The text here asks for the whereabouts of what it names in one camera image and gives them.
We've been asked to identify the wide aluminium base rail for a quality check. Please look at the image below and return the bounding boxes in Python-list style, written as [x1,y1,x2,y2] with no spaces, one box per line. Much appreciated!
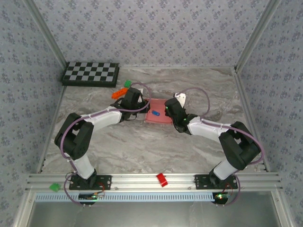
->
[25,172,284,192]

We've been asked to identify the black white checkerboard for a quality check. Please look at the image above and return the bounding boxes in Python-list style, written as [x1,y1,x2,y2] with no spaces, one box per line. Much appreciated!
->
[61,61,120,88]

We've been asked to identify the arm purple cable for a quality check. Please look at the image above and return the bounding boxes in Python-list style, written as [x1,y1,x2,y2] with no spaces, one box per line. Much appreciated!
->
[178,87,265,208]
[60,82,152,209]

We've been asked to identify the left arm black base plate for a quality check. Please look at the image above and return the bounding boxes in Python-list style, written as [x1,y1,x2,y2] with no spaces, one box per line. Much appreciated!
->
[69,175,112,191]

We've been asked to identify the aluminium side rail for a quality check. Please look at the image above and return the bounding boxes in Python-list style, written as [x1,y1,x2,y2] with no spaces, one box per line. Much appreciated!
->
[232,67,272,172]
[36,86,67,175]

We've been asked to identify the pink paper box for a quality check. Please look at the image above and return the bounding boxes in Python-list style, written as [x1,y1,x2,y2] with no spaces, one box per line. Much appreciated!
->
[144,98,175,125]

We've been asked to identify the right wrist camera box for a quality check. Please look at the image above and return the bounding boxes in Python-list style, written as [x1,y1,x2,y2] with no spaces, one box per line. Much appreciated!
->
[173,92,187,108]

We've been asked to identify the grey metal panel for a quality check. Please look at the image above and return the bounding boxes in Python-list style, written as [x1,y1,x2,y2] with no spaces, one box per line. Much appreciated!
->
[28,200,282,227]

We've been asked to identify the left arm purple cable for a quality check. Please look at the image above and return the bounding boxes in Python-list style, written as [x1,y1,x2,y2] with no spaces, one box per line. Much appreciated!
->
[60,82,152,209]

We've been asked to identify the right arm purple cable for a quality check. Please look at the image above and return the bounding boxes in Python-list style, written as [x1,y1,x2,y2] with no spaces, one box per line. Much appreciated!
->
[178,87,265,208]

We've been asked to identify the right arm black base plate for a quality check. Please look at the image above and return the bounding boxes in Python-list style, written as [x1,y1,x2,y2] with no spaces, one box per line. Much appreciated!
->
[194,174,238,191]

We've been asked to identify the slotted grey cable duct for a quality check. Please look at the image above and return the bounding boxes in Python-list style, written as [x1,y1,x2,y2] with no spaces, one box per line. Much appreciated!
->
[35,192,220,202]

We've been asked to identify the thin aluminium wall rail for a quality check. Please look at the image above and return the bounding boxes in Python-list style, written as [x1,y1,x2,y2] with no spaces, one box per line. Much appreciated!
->
[118,65,236,70]

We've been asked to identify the orange toy block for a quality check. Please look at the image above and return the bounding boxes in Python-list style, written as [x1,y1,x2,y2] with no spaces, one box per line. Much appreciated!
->
[111,87,130,100]

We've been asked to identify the red plastic block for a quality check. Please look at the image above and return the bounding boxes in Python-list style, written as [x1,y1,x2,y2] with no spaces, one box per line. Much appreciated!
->
[156,173,169,188]

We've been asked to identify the aluminium frame post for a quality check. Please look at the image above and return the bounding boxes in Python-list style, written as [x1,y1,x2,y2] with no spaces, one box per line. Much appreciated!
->
[235,0,284,70]
[22,0,68,69]

